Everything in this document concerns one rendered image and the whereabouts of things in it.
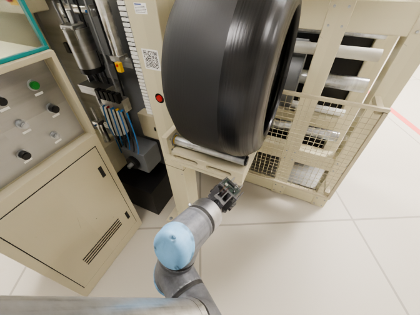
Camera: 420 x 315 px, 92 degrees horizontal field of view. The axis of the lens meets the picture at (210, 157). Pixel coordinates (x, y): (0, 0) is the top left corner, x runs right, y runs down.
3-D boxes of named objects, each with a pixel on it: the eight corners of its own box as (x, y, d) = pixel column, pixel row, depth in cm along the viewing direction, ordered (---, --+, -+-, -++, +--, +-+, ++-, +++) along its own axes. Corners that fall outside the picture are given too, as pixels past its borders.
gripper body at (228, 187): (245, 192, 62) (228, 212, 53) (230, 207, 67) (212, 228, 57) (227, 174, 64) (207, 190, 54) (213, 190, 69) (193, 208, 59)
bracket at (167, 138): (164, 153, 94) (160, 136, 87) (202, 110, 120) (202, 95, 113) (170, 155, 93) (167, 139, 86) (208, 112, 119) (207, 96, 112)
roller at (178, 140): (172, 145, 94) (170, 138, 91) (177, 140, 97) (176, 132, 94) (245, 168, 83) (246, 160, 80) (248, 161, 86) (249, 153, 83)
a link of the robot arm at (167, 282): (163, 315, 48) (173, 286, 42) (146, 271, 55) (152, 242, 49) (196, 295, 53) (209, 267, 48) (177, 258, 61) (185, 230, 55)
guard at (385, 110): (209, 161, 167) (207, 77, 118) (210, 160, 168) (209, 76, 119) (329, 200, 138) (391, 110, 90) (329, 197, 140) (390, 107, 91)
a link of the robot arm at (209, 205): (203, 242, 54) (179, 215, 56) (212, 230, 58) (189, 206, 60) (221, 225, 49) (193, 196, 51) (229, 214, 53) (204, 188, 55)
